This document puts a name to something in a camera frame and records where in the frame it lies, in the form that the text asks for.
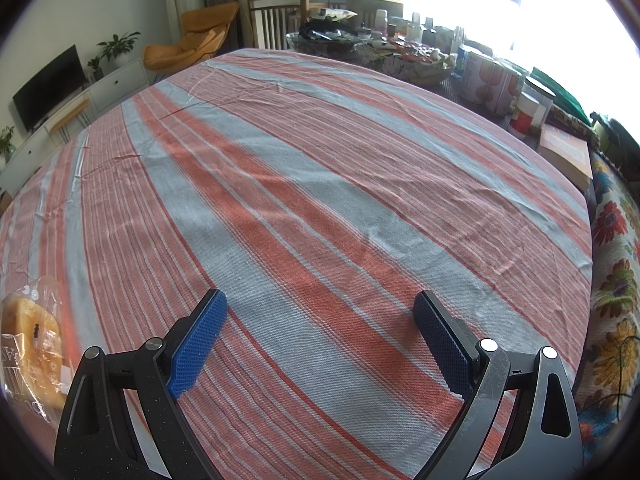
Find dark green round object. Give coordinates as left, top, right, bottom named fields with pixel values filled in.
left=590, top=111, right=640, bottom=181

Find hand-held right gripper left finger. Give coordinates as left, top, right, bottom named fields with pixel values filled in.
left=54, top=288, right=228, bottom=480

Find red grey striped tablecloth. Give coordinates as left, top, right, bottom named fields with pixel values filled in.
left=0, top=49, right=595, bottom=480

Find large leafy potted plant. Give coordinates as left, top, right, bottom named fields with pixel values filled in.
left=97, top=31, right=142, bottom=68

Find wooden stool hairpin legs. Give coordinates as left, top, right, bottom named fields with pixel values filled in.
left=49, top=99, right=93, bottom=138

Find white jar red label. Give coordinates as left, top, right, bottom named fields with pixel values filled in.
left=510, top=80, right=557, bottom=141

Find orange lounge chair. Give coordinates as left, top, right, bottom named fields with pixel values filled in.
left=143, top=1, right=241, bottom=72

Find green cloth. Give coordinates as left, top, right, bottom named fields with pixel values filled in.
left=530, top=66, right=586, bottom=116

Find black television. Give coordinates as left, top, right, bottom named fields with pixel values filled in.
left=12, top=45, right=87, bottom=133

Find bread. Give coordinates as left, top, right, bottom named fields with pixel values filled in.
left=0, top=276, right=76, bottom=423

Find patterned bowl with items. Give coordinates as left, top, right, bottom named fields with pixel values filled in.
left=355, top=40, right=457, bottom=86

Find dark bowl with items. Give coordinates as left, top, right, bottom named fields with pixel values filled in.
left=286, top=30, right=371, bottom=56

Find potted plant white vase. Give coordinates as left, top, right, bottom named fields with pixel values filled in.
left=0, top=125, right=17, bottom=163

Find white TV cabinet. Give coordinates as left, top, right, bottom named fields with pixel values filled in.
left=0, top=57, right=151, bottom=176

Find tan book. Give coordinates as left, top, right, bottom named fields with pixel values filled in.
left=537, top=124, right=595, bottom=192

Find wooden slatted chair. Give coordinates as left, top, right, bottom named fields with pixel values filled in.
left=247, top=0, right=308, bottom=51

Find floral patterned cloth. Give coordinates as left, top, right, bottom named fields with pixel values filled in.
left=542, top=105, right=640, bottom=480

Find white patterned plate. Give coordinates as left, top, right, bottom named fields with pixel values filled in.
left=310, top=7, right=358, bottom=22

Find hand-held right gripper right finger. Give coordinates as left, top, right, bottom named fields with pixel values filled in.
left=414, top=289, right=583, bottom=480

